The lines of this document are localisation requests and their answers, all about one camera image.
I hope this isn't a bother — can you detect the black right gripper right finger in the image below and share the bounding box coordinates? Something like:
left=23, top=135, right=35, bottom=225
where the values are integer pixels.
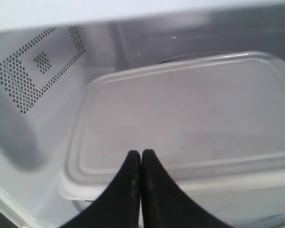
left=141, top=149, right=219, bottom=228

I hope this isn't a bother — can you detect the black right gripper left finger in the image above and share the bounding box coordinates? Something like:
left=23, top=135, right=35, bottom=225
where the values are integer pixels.
left=62, top=151, right=141, bottom=228

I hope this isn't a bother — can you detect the white lidded plastic container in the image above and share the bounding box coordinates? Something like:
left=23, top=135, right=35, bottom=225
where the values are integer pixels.
left=59, top=52, right=285, bottom=228

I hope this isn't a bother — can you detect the white microwave oven body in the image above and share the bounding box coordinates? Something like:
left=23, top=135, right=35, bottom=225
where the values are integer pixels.
left=0, top=4, right=285, bottom=228

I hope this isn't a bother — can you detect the glass turntable plate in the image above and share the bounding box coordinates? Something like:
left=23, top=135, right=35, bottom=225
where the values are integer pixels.
left=154, top=51, right=228, bottom=66

